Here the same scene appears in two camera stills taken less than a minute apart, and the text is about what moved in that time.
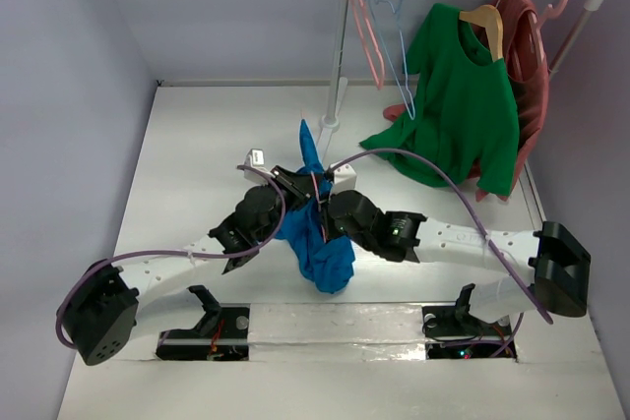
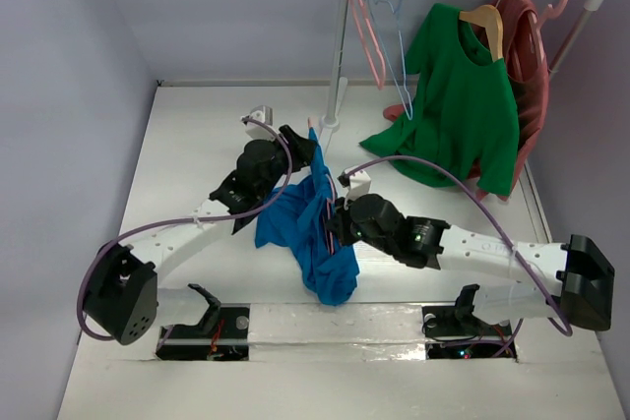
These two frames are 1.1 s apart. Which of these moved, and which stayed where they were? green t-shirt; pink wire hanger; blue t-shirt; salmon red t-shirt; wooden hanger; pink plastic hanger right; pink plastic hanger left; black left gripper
Moved: pink wire hanger; blue t-shirt; black left gripper
Stayed: pink plastic hanger right; pink plastic hanger left; green t-shirt; wooden hanger; salmon red t-shirt
